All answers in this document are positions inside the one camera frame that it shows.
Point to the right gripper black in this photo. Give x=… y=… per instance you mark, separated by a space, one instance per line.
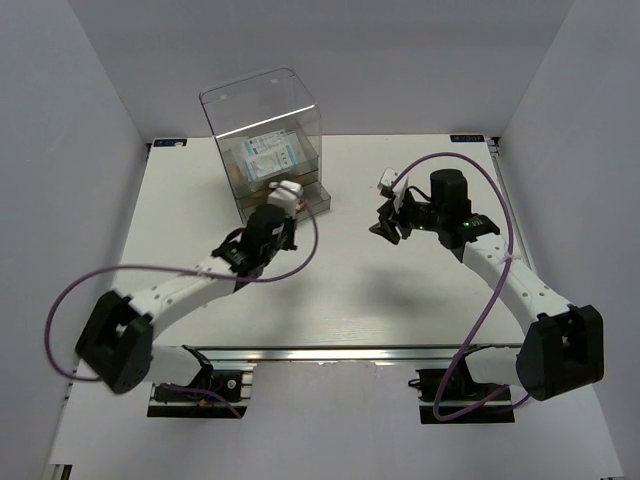
x=385 y=229

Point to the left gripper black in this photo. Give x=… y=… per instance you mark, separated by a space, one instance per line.
x=290 y=223

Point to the white blue packet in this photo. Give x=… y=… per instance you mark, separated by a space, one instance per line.
x=257 y=165
x=284 y=142

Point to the clear acrylic drawer organizer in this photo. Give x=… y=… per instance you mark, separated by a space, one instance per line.
x=267 y=128

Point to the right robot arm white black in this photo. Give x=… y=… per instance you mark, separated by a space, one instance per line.
x=563 y=347

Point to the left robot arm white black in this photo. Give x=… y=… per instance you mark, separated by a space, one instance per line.
x=117 y=342

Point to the blue label right corner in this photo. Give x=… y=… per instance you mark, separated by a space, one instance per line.
x=467 y=138

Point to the blue label corner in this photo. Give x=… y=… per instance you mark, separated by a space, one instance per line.
x=467 y=138
x=169 y=143

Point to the blue label left corner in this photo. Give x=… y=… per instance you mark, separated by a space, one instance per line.
x=169 y=143

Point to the aluminium rail table edge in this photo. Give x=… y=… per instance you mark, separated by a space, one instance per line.
x=328 y=354

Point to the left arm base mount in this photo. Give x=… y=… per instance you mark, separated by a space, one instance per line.
x=210 y=390

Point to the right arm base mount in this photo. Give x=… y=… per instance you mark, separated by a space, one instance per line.
x=460 y=393

